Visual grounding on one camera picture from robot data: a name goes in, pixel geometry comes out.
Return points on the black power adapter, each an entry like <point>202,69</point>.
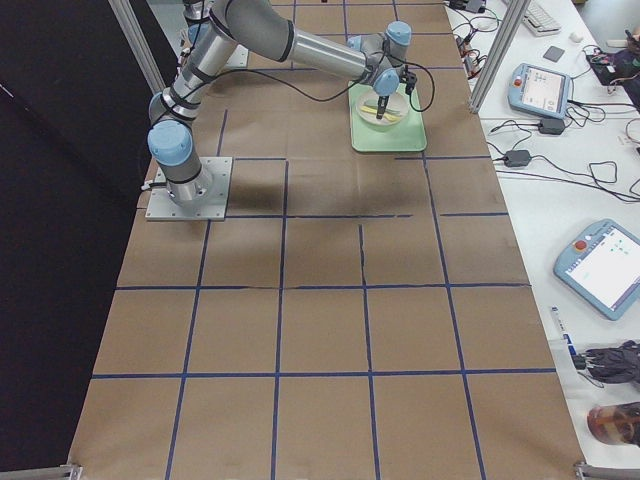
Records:
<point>517,158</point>

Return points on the yellow plastic fork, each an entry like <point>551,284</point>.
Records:
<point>372,109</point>

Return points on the light green tray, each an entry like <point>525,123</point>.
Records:
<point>406,136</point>

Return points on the blue teach pendant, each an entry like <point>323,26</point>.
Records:
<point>539,91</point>
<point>601,265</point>

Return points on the white round plate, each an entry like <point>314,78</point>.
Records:
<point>396,102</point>

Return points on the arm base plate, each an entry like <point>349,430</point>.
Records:
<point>203,198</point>

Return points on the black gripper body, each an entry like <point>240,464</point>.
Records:
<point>382,100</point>

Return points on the aluminium frame post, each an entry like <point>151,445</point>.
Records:
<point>505,34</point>

